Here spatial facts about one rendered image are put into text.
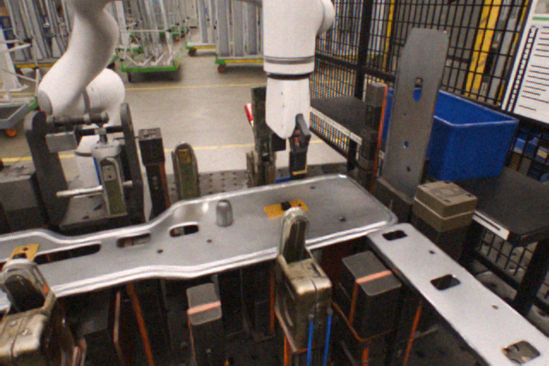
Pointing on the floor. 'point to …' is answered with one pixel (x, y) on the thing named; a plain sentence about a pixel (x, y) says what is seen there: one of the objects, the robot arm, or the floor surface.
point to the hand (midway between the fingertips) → (286, 155)
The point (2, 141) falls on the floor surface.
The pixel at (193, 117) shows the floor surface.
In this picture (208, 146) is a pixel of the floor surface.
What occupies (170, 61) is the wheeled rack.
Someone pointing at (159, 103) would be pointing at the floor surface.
